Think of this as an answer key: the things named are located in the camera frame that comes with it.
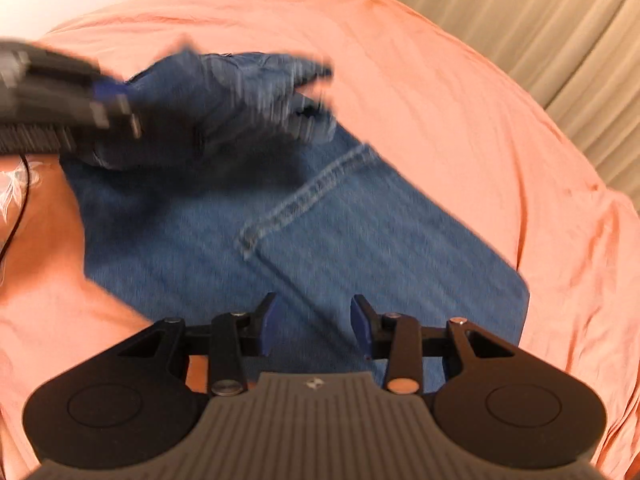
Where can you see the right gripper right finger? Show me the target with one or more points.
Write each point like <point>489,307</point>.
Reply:
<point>421,358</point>

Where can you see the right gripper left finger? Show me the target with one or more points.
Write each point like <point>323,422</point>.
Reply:
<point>225,342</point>

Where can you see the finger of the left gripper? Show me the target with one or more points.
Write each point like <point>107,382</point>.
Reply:
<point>110,90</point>
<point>117,118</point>

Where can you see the blue denim pants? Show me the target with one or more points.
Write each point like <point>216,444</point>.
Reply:
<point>240,186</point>

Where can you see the orange bed sheet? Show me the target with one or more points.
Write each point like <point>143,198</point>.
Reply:
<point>448,119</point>

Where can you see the beige pleated curtain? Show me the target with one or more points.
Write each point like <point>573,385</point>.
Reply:
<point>579,59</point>

